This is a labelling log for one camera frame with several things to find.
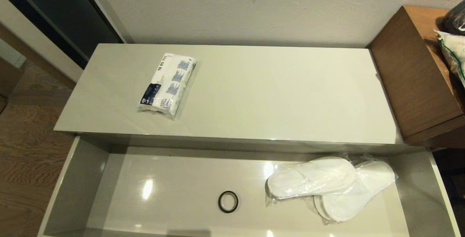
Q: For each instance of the white tissue pack blue print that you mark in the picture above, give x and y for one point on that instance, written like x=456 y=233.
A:
x=167 y=84

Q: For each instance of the white disposable slipper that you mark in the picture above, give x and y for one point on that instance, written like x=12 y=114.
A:
x=312 y=177
x=269 y=193
x=363 y=189
x=319 y=208

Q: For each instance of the glossy white drawer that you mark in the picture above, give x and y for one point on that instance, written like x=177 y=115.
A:
x=181 y=193

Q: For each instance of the glossy white cabinet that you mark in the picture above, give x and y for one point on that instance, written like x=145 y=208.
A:
x=254 y=92

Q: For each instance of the brown wooden side table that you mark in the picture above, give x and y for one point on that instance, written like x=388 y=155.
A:
x=410 y=70

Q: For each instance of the brown wooden baseboard strip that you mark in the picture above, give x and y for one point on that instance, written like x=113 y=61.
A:
x=36 y=60

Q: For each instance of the dark door panel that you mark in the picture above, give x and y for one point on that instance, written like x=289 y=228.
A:
x=54 y=4

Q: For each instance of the brown box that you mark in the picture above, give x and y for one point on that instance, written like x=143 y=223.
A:
x=9 y=79

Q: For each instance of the white bag green edge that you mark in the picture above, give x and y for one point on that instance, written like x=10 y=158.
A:
x=456 y=55

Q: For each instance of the dark plastic bag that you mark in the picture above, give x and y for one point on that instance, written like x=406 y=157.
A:
x=456 y=19

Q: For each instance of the white door frame strip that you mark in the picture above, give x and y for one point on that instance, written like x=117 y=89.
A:
x=107 y=12

